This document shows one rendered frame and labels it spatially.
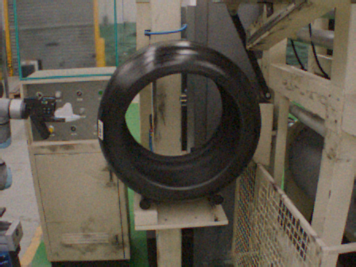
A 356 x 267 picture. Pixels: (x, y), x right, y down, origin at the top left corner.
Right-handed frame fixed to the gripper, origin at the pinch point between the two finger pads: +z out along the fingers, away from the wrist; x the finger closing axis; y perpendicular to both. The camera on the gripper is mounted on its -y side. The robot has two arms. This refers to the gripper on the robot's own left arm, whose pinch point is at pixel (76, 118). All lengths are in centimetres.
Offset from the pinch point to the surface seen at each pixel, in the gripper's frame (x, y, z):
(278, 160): 23, -20, 92
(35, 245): 96, -128, -45
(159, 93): 28.4, 6.3, 32.0
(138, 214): -8.3, -33.3, 25.4
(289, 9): -25, 46, 64
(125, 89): -12.4, 14.9, 17.3
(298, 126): 47, -9, 111
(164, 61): -12.4, 25.0, 29.3
